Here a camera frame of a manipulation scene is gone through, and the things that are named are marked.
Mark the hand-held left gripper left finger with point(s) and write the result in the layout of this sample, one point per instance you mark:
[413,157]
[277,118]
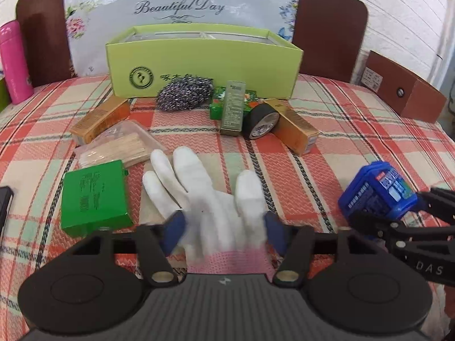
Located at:
[174,229]

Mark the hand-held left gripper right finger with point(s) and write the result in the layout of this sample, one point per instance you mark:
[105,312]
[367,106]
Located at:
[275,232]

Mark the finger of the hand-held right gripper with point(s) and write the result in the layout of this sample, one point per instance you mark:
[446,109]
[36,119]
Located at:
[373,225]
[440,202]

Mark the blue plastic container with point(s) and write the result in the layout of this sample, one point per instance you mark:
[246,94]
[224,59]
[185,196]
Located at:
[373,191]

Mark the white glove pink cuff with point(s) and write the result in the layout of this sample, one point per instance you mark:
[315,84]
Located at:
[213,213]

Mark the light green cardboard box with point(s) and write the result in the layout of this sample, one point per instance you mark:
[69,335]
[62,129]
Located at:
[213,60]

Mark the red plaid bed sheet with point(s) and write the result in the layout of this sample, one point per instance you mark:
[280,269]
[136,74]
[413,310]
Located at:
[320,170]

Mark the green flat box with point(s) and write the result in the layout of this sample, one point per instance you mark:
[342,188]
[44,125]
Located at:
[92,199]

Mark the toothpick pack clear plastic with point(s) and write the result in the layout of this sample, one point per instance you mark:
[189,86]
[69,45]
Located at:
[113,149]

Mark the brown shoebox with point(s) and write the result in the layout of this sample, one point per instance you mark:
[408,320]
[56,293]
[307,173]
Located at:
[419,99]

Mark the gold orange box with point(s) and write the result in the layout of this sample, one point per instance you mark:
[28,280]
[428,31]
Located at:
[291,128]
[99,119]

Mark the black tape roll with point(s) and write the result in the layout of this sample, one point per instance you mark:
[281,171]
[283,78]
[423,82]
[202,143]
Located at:
[254,120]

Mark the green floral small box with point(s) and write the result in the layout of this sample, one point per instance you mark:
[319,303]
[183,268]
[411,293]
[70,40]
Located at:
[216,108]

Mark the olive gold slim box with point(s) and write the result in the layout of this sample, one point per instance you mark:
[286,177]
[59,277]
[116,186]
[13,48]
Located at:
[233,110]

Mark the steel wool scrubber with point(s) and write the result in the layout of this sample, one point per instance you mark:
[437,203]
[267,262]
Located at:
[185,94]

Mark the black phone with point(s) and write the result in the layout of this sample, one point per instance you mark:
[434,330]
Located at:
[5,202]

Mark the brown wooden headboard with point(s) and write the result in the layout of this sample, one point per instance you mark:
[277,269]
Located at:
[330,25]

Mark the dark green open box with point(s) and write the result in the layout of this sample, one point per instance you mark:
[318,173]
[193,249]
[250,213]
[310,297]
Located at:
[3,94]

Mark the pink thermos bottle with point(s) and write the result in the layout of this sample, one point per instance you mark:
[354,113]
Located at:
[14,64]

